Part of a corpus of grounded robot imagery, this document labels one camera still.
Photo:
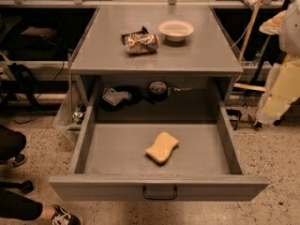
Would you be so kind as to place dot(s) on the black sneaker far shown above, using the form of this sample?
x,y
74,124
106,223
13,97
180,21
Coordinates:
x,y
14,161

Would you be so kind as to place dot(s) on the black sneaker near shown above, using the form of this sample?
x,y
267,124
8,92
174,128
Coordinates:
x,y
62,217

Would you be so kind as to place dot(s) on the black sneaker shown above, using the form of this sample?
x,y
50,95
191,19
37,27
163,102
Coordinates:
x,y
62,217
14,161

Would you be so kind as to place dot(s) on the green can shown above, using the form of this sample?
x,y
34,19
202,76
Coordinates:
x,y
77,118

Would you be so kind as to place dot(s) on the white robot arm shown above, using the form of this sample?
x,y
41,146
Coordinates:
x,y
289,33

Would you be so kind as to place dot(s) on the black tape roll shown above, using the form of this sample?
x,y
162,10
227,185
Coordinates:
x,y
158,91

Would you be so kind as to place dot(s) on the grey cabinet counter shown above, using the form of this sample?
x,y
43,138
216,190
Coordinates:
x,y
155,64

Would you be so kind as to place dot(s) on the grey open top drawer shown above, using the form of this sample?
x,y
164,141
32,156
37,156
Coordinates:
x,y
110,164

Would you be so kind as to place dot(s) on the white bowl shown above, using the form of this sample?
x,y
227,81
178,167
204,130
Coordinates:
x,y
176,30

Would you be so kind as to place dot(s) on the yellow sponge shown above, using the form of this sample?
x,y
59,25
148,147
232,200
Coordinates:
x,y
162,147

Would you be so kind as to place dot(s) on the wooden stick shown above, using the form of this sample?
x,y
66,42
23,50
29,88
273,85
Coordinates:
x,y
249,29

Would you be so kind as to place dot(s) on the crumpled chip bag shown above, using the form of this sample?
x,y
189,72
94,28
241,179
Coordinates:
x,y
139,44

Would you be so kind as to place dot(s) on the black drawer handle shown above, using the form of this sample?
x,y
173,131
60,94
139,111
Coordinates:
x,y
159,193

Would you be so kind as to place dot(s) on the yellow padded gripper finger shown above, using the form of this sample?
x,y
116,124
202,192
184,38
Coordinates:
x,y
272,26
282,89

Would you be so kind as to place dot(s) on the black snack wrapper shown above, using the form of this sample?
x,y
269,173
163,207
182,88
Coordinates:
x,y
142,31

